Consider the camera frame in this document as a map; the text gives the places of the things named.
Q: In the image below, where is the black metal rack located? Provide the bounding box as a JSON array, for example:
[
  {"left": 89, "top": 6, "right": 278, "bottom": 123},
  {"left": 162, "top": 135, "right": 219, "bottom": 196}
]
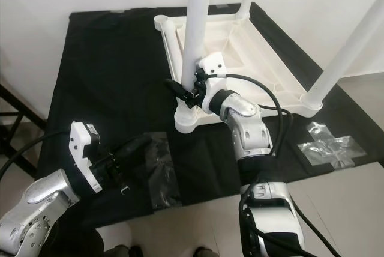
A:
[{"left": 0, "top": 83, "right": 46, "bottom": 177}]

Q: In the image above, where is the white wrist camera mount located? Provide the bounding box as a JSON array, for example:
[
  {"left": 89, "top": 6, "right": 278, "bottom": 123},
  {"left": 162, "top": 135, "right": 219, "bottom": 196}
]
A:
[
  {"left": 70, "top": 122, "right": 103, "bottom": 193},
  {"left": 195, "top": 53, "right": 229, "bottom": 115}
]

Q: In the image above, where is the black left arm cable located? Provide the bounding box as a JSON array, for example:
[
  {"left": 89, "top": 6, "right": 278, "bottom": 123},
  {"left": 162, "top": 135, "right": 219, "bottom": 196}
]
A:
[{"left": 0, "top": 128, "right": 76, "bottom": 180}]

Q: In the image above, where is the robot left leg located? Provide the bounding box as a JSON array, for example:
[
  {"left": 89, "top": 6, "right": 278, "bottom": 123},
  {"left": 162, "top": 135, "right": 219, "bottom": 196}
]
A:
[{"left": 105, "top": 244, "right": 145, "bottom": 257}]

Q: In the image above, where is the robot leg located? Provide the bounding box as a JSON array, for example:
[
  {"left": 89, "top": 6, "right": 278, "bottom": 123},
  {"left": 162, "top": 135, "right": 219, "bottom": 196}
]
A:
[
  {"left": 192, "top": 246, "right": 220, "bottom": 257},
  {"left": 105, "top": 244, "right": 145, "bottom": 257}
]

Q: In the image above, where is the robot right leg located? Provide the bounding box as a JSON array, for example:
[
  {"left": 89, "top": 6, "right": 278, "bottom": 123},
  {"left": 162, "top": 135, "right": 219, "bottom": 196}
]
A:
[{"left": 192, "top": 246, "right": 220, "bottom": 257}]

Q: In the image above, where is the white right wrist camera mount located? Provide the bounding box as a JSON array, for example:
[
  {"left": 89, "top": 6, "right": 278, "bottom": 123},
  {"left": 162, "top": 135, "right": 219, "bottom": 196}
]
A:
[{"left": 195, "top": 53, "right": 229, "bottom": 115}]

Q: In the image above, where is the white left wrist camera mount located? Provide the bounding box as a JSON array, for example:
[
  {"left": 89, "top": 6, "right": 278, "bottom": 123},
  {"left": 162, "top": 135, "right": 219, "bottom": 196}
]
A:
[{"left": 70, "top": 122, "right": 103, "bottom": 193}]

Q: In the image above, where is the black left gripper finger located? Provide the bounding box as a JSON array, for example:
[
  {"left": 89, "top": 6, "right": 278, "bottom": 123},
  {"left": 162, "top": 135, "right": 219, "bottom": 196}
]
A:
[
  {"left": 108, "top": 134, "right": 150, "bottom": 156},
  {"left": 113, "top": 139, "right": 152, "bottom": 163}
]

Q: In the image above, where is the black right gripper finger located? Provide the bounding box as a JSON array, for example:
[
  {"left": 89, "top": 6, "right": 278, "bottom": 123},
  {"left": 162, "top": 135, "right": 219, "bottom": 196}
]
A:
[{"left": 165, "top": 79, "right": 196, "bottom": 99}]

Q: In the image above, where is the clear tape cross patch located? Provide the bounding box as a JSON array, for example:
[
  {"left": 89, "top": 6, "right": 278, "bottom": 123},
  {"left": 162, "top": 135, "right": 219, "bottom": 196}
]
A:
[{"left": 297, "top": 122, "right": 367, "bottom": 168}]

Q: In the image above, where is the white plastic table top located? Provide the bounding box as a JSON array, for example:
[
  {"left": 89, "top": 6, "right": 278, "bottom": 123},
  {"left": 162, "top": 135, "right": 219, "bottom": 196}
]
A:
[{"left": 153, "top": 4, "right": 325, "bottom": 135}]

